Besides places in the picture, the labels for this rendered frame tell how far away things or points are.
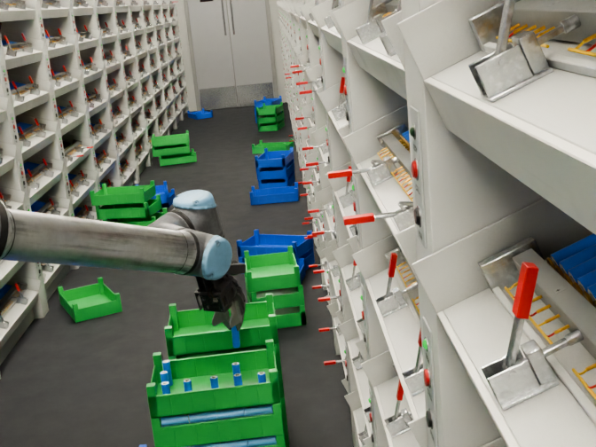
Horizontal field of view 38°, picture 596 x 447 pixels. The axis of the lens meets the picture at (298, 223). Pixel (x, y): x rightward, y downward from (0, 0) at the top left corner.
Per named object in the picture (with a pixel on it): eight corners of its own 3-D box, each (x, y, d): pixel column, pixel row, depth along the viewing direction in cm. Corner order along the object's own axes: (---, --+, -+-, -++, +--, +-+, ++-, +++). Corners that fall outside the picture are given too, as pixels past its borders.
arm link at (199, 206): (160, 201, 192) (192, 182, 198) (175, 249, 197) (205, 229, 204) (189, 208, 186) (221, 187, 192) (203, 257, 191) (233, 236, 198)
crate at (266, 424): (155, 450, 199) (150, 419, 197) (161, 411, 219) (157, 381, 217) (284, 435, 201) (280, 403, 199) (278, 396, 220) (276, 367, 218)
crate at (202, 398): (150, 419, 197) (145, 387, 195) (157, 381, 217) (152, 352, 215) (280, 403, 199) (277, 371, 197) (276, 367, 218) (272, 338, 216)
